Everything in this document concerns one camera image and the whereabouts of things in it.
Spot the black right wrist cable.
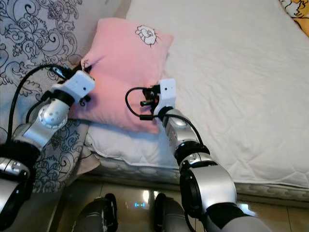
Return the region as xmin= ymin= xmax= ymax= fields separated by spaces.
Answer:
xmin=125 ymin=87 xmax=206 ymax=145

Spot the grey left robot leg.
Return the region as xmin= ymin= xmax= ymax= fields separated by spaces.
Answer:
xmin=80 ymin=193 xmax=119 ymax=232

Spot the white mattress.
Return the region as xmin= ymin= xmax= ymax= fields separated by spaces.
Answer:
xmin=77 ymin=164 xmax=309 ymax=201

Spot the pink pillow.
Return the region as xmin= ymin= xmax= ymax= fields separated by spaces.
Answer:
xmin=68 ymin=18 xmax=174 ymax=135

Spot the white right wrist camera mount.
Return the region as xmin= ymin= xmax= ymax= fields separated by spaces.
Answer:
xmin=154 ymin=78 xmax=177 ymax=116

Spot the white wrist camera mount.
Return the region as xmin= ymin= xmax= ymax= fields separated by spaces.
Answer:
xmin=54 ymin=71 xmax=95 ymax=103
xmin=154 ymin=78 xmax=177 ymax=116

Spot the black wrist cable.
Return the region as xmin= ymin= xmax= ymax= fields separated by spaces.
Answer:
xmin=125 ymin=87 xmax=206 ymax=145
xmin=7 ymin=64 xmax=73 ymax=143

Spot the white quilted mattress pad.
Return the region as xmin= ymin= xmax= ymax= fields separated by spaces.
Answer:
xmin=84 ymin=0 xmax=309 ymax=189

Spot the grey floral print bedding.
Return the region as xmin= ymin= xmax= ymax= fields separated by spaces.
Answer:
xmin=0 ymin=0 xmax=102 ymax=194

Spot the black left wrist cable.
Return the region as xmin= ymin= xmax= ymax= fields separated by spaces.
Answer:
xmin=7 ymin=64 xmax=73 ymax=143

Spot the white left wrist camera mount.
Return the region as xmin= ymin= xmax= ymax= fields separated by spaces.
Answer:
xmin=54 ymin=71 xmax=95 ymax=103

